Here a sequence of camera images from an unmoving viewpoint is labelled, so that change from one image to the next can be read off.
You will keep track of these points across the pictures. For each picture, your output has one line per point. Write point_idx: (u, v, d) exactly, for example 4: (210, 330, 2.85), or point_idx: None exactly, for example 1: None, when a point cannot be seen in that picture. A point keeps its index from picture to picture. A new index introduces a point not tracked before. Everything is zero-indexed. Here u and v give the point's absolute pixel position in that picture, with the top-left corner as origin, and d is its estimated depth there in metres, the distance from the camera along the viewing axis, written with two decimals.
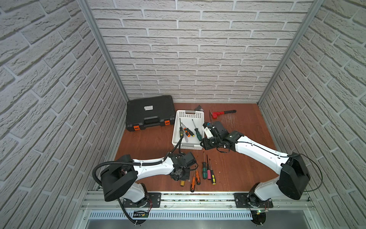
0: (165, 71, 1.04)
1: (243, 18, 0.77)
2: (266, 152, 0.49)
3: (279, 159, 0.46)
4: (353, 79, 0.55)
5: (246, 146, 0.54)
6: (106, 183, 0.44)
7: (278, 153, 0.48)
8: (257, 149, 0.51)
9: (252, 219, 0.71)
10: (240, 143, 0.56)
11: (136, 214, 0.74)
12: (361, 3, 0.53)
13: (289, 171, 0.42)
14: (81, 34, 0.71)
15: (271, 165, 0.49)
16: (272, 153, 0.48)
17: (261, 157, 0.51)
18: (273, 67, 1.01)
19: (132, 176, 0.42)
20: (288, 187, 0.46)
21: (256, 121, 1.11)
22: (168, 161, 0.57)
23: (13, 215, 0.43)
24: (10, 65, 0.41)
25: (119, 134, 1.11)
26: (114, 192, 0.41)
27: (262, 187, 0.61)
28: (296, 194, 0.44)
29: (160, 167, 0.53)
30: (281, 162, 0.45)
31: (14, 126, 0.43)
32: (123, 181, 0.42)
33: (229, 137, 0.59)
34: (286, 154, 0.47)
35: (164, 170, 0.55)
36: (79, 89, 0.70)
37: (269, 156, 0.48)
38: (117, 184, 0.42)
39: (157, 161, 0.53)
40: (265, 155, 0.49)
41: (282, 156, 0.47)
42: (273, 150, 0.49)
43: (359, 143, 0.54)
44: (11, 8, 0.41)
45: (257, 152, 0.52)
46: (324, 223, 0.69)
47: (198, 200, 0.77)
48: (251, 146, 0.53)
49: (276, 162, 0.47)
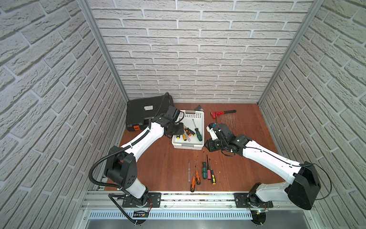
0: (165, 71, 1.04)
1: (243, 18, 0.77)
2: (277, 160, 0.47)
3: (291, 168, 0.44)
4: (353, 79, 0.55)
5: (255, 152, 0.52)
6: (115, 176, 0.45)
7: (289, 161, 0.46)
8: (267, 156, 0.49)
9: (252, 219, 0.71)
10: (249, 149, 0.53)
11: (136, 213, 0.74)
12: (361, 3, 0.53)
13: (302, 181, 0.40)
14: (81, 33, 0.71)
15: (281, 174, 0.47)
16: (283, 161, 0.46)
17: (271, 165, 0.49)
18: (273, 67, 1.01)
19: (131, 155, 0.44)
20: (297, 196, 0.45)
21: (256, 122, 1.11)
22: (154, 125, 0.57)
23: (13, 215, 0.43)
24: (10, 65, 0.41)
25: (119, 133, 1.07)
26: (128, 175, 0.43)
27: (267, 190, 0.60)
28: (307, 204, 0.43)
29: (150, 136, 0.52)
30: (294, 171, 0.43)
31: (14, 126, 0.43)
32: (126, 165, 0.43)
33: (237, 141, 0.57)
34: (298, 163, 0.45)
35: (155, 135, 0.55)
36: (79, 88, 0.70)
37: (280, 164, 0.46)
38: (125, 170, 0.43)
39: (145, 133, 0.53)
40: (277, 163, 0.47)
41: (294, 165, 0.45)
42: (284, 158, 0.47)
43: (359, 143, 0.54)
44: (10, 7, 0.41)
45: (267, 159, 0.49)
46: (324, 223, 0.69)
47: (198, 200, 0.77)
48: (261, 152, 0.51)
49: (288, 171, 0.45)
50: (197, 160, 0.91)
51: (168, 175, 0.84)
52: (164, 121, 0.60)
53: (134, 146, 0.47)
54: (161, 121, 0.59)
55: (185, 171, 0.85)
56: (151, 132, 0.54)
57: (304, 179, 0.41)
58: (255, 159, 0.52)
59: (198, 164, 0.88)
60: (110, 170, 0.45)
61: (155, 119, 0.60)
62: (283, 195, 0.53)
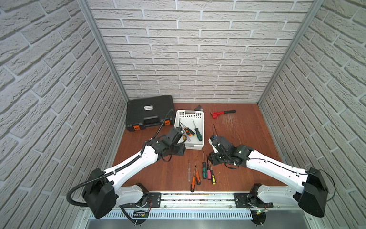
0: (165, 71, 1.04)
1: (243, 18, 0.77)
2: (282, 169, 0.47)
3: (298, 176, 0.44)
4: (353, 79, 0.55)
5: (259, 163, 0.51)
6: (89, 202, 0.42)
7: (296, 170, 0.46)
8: (272, 167, 0.48)
9: (252, 219, 0.71)
10: (253, 161, 0.52)
11: (136, 214, 0.74)
12: (361, 3, 0.53)
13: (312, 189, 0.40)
14: (81, 33, 0.71)
15: (289, 183, 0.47)
16: (289, 170, 0.46)
17: (278, 175, 0.48)
18: (273, 67, 1.01)
19: (110, 186, 0.40)
20: (309, 205, 0.44)
21: (256, 121, 1.11)
22: (147, 150, 0.53)
23: (13, 215, 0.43)
24: (10, 65, 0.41)
25: (119, 133, 1.06)
26: (101, 206, 0.39)
27: (271, 193, 0.59)
28: (320, 212, 0.43)
29: (139, 162, 0.49)
30: (302, 180, 0.43)
31: (14, 126, 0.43)
32: (102, 195, 0.39)
33: (239, 153, 0.55)
34: (304, 171, 0.45)
35: (146, 162, 0.51)
36: (79, 89, 0.70)
37: (287, 174, 0.46)
38: (99, 200, 0.39)
39: (134, 158, 0.49)
40: (283, 172, 0.46)
41: (301, 173, 0.44)
42: (289, 167, 0.47)
43: (359, 143, 0.54)
44: (10, 7, 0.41)
45: (272, 169, 0.48)
46: (324, 223, 0.69)
47: (198, 200, 0.77)
48: (265, 163, 0.50)
49: (296, 181, 0.44)
50: (197, 160, 0.91)
51: (168, 175, 0.84)
52: (160, 147, 0.55)
53: (117, 173, 0.43)
54: (157, 146, 0.55)
55: (185, 171, 0.85)
56: (142, 159, 0.50)
57: (313, 187, 0.40)
58: (260, 170, 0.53)
59: (198, 164, 0.88)
60: (88, 194, 0.42)
61: (152, 141, 0.57)
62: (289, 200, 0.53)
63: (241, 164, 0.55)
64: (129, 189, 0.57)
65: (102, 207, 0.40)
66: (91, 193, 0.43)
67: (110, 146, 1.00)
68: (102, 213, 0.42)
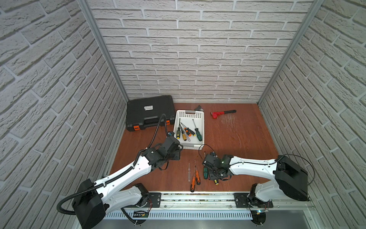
0: (165, 71, 1.04)
1: (243, 18, 0.77)
2: (255, 165, 0.52)
3: (269, 167, 0.48)
4: (353, 79, 0.55)
5: (238, 167, 0.56)
6: (77, 213, 0.41)
7: (266, 161, 0.50)
8: (249, 166, 0.53)
9: (252, 219, 0.71)
10: (232, 165, 0.57)
11: (136, 214, 0.74)
12: (361, 3, 0.53)
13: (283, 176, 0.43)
14: (81, 33, 0.71)
15: (266, 175, 0.50)
16: (262, 164, 0.50)
17: (255, 171, 0.52)
18: (273, 67, 1.01)
19: (97, 199, 0.39)
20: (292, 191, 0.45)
21: (256, 121, 1.11)
22: (141, 161, 0.52)
23: (12, 215, 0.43)
24: (10, 65, 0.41)
25: (119, 133, 1.07)
26: (87, 219, 0.39)
27: (264, 190, 0.60)
28: (302, 195, 0.44)
29: (131, 174, 0.48)
30: (273, 170, 0.46)
31: (14, 126, 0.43)
32: (90, 207, 0.38)
33: (223, 164, 0.61)
34: (274, 161, 0.48)
35: (139, 173, 0.51)
36: (79, 88, 0.70)
37: (260, 168, 0.50)
38: (87, 213, 0.39)
39: (128, 168, 0.49)
40: (257, 168, 0.51)
41: (271, 163, 0.48)
42: (262, 161, 0.51)
43: (359, 143, 0.54)
44: (10, 8, 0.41)
45: (249, 168, 0.53)
46: (324, 223, 0.69)
47: (198, 200, 0.77)
48: (243, 164, 0.55)
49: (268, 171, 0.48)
50: (197, 160, 0.91)
51: (168, 175, 0.84)
52: (154, 157, 0.54)
53: (107, 185, 0.43)
54: (151, 157, 0.54)
55: (185, 171, 0.85)
56: (135, 171, 0.49)
57: (281, 172, 0.44)
58: (242, 172, 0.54)
59: (198, 164, 0.88)
60: (76, 205, 0.42)
61: (146, 152, 0.55)
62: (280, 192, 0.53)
63: (228, 172, 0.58)
64: (126, 193, 0.57)
65: (89, 220, 0.39)
66: (80, 204, 0.42)
67: (111, 146, 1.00)
68: (89, 225, 0.40)
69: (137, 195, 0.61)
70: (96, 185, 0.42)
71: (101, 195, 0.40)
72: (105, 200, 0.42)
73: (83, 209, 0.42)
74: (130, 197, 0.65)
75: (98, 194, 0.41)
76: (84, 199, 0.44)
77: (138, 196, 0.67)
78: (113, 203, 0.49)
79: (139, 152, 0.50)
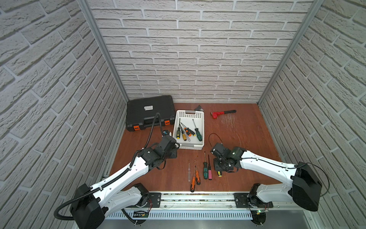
0: (165, 71, 1.04)
1: (243, 18, 0.77)
2: (272, 166, 0.49)
3: (287, 171, 0.46)
4: (353, 79, 0.55)
5: (251, 162, 0.54)
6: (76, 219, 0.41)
7: (284, 165, 0.47)
8: (263, 164, 0.50)
9: (252, 219, 0.71)
10: (245, 159, 0.55)
11: (136, 214, 0.74)
12: (361, 3, 0.53)
13: (301, 183, 0.41)
14: (81, 33, 0.71)
15: (280, 178, 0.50)
16: (279, 166, 0.48)
17: (270, 172, 0.50)
18: (273, 67, 1.01)
19: (95, 203, 0.39)
20: (302, 199, 0.44)
21: (256, 121, 1.11)
22: (137, 162, 0.51)
23: (12, 215, 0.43)
24: (10, 65, 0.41)
25: (119, 133, 1.07)
26: (87, 223, 0.38)
27: (268, 191, 0.59)
28: (313, 205, 0.43)
29: (128, 175, 0.47)
30: (291, 174, 0.44)
31: (14, 126, 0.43)
32: (88, 212, 0.38)
33: (233, 155, 0.58)
34: (293, 166, 0.46)
35: (136, 174, 0.50)
36: (79, 88, 0.70)
37: (277, 170, 0.47)
38: (86, 217, 0.38)
39: (124, 170, 0.48)
40: (273, 169, 0.48)
41: (290, 168, 0.46)
42: (279, 162, 0.49)
43: (359, 143, 0.54)
44: (10, 8, 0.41)
45: (264, 166, 0.51)
46: (324, 223, 0.69)
47: (198, 200, 0.77)
48: (256, 161, 0.52)
49: (285, 175, 0.46)
50: (197, 159, 0.91)
51: (168, 175, 0.84)
52: (151, 157, 0.54)
53: (104, 189, 0.42)
54: (148, 157, 0.54)
55: (185, 171, 0.85)
56: (132, 172, 0.48)
57: (299, 179, 0.42)
58: (254, 169, 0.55)
59: (198, 164, 0.88)
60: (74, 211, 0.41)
61: (143, 152, 0.55)
62: (286, 197, 0.53)
63: (236, 165, 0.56)
64: (125, 194, 0.57)
65: (88, 224, 0.39)
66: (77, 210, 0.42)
67: (111, 146, 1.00)
68: None
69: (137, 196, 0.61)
70: (93, 190, 0.42)
71: (98, 199, 0.40)
72: (102, 203, 0.41)
73: (81, 215, 0.41)
74: (130, 197, 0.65)
75: (94, 199, 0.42)
76: (81, 204, 0.43)
77: (137, 196, 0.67)
78: (112, 206, 0.49)
79: (136, 153, 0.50)
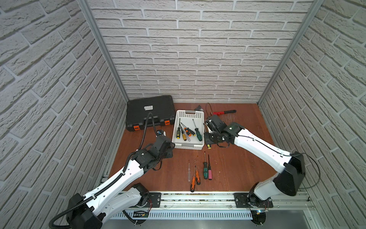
0: (165, 71, 1.04)
1: (243, 18, 0.77)
2: (268, 149, 0.47)
3: (281, 157, 0.44)
4: (353, 79, 0.55)
5: (247, 140, 0.51)
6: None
7: (280, 151, 0.46)
8: (259, 146, 0.49)
9: (252, 219, 0.71)
10: (241, 137, 0.52)
11: (136, 214, 0.74)
12: (361, 3, 0.53)
13: (292, 171, 0.41)
14: (81, 33, 0.71)
15: (271, 162, 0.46)
16: (275, 150, 0.46)
17: (262, 154, 0.49)
18: (273, 67, 1.01)
19: (89, 213, 0.38)
20: (285, 184, 0.46)
21: (256, 121, 1.11)
22: (131, 165, 0.50)
23: (12, 215, 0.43)
24: (10, 65, 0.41)
25: (119, 133, 1.07)
26: None
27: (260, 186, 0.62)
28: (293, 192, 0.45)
29: (122, 181, 0.46)
30: (284, 161, 0.43)
31: (14, 126, 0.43)
32: (82, 223, 0.37)
33: (229, 129, 0.55)
34: (288, 153, 0.45)
35: (130, 178, 0.49)
36: (79, 88, 0.70)
37: (271, 153, 0.46)
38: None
39: (118, 175, 0.47)
40: (268, 152, 0.47)
41: (285, 154, 0.45)
42: (275, 147, 0.47)
43: (359, 143, 0.54)
44: (10, 8, 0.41)
45: (259, 148, 0.49)
46: (324, 223, 0.69)
47: (198, 200, 0.77)
48: (253, 140, 0.50)
49: (278, 161, 0.45)
50: (197, 159, 0.91)
51: (168, 175, 0.84)
52: (146, 159, 0.53)
53: (97, 197, 0.41)
54: (142, 159, 0.52)
55: (185, 171, 0.85)
56: (126, 176, 0.47)
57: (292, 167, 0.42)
58: (247, 148, 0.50)
59: (198, 164, 0.88)
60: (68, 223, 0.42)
61: (137, 155, 0.53)
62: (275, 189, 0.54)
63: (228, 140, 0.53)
64: (124, 197, 0.57)
65: None
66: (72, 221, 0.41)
67: (110, 146, 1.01)
68: None
69: (136, 197, 0.61)
70: (85, 199, 0.41)
71: (92, 208, 0.39)
72: (97, 212, 0.40)
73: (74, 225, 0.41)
74: (128, 199, 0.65)
75: (87, 209, 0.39)
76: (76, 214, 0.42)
77: (136, 198, 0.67)
78: (110, 210, 0.49)
79: (129, 156, 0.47)
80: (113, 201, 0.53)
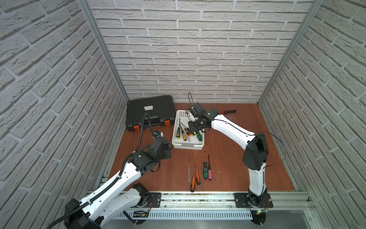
0: (165, 71, 1.04)
1: (243, 18, 0.77)
2: (237, 130, 0.55)
3: (246, 136, 0.52)
4: (353, 79, 0.55)
5: (221, 123, 0.59)
6: None
7: (247, 131, 0.54)
8: (230, 128, 0.56)
9: (252, 219, 0.71)
10: (216, 120, 0.60)
11: (136, 214, 0.74)
12: (361, 3, 0.53)
13: (253, 146, 0.49)
14: (81, 33, 0.71)
15: (238, 141, 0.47)
16: (242, 131, 0.54)
17: (232, 134, 0.57)
18: (273, 67, 1.01)
19: (85, 219, 0.38)
20: (248, 160, 0.54)
21: (256, 121, 1.11)
22: (128, 169, 0.49)
23: (12, 215, 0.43)
24: (10, 65, 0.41)
25: (119, 133, 1.07)
26: None
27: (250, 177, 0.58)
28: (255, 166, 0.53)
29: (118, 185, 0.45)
30: (248, 139, 0.51)
31: (14, 126, 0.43)
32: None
33: (208, 115, 0.62)
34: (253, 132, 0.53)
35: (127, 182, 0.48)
36: (79, 88, 0.70)
37: (238, 133, 0.54)
38: None
39: (114, 179, 0.46)
40: (235, 132, 0.55)
41: (250, 133, 0.53)
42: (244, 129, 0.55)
43: (359, 143, 0.54)
44: (10, 8, 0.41)
45: (229, 129, 0.57)
46: (324, 223, 0.69)
47: (198, 200, 0.77)
48: (226, 124, 0.58)
49: (243, 140, 0.53)
50: (197, 160, 0.91)
51: (168, 175, 0.84)
52: (143, 161, 0.52)
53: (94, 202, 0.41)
54: (139, 161, 0.51)
55: (185, 172, 0.85)
56: (122, 180, 0.46)
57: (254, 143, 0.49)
58: (221, 130, 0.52)
59: (198, 164, 0.88)
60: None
61: (133, 157, 0.52)
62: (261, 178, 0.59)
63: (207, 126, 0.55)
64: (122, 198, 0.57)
65: None
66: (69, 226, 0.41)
67: (110, 146, 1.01)
68: None
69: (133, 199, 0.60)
70: (82, 204, 0.40)
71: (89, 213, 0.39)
72: (94, 216, 0.40)
73: None
74: (128, 201, 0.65)
75: (84, 214, 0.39)
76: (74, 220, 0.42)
77: (135, 199, 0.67)
78: (108, 213, 0.49)
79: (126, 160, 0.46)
80: (111, 204, 0.52)
